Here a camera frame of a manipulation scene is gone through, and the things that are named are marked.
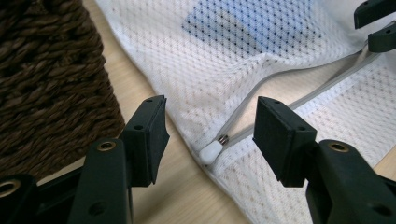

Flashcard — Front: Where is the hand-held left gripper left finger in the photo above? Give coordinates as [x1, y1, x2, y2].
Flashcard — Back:
[66, 94, 171, 224]

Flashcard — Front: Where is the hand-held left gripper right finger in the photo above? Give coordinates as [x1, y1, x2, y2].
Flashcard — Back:
[252, 96, 396, 224]

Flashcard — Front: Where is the brown woven basket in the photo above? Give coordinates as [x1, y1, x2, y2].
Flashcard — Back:
[0, 0, 125, 181]

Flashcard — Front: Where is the white mesh laundry bag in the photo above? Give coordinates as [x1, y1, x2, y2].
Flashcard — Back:
[94, 0, 396, 224]

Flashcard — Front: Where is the blue printed garment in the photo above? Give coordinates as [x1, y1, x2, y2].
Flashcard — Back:
[181, 0, 321, 54]

